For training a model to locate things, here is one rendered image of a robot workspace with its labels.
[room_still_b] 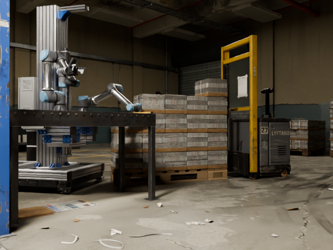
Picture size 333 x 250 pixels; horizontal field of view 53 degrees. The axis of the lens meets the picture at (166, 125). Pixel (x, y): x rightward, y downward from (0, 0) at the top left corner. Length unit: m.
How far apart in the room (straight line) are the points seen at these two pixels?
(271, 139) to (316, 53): 5.92
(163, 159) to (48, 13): 2.11
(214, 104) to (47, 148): 2.09
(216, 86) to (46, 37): 2.12
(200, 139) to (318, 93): 6.30
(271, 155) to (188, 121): 1.23
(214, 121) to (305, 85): 6.23
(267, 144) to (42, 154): 2.80
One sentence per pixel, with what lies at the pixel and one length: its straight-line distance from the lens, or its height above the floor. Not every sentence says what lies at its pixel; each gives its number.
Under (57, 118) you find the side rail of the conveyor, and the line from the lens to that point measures 2.65.
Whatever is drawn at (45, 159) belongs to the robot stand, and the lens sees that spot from 4.01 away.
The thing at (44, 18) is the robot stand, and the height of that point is 1.89.
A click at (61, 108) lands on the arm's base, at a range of 3.69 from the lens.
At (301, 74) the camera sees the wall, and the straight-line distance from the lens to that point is 10.41.
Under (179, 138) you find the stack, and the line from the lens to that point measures 4.12.
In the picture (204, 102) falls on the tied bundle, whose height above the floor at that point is 0.98.
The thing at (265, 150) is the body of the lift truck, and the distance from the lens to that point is 4.62.
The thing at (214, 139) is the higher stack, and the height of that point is 0.52.
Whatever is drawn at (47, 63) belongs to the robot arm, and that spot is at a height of 1.32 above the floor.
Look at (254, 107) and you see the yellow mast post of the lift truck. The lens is 4.47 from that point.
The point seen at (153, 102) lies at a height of 0.97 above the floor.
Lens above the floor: 0.68
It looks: level
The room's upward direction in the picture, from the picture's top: straight up
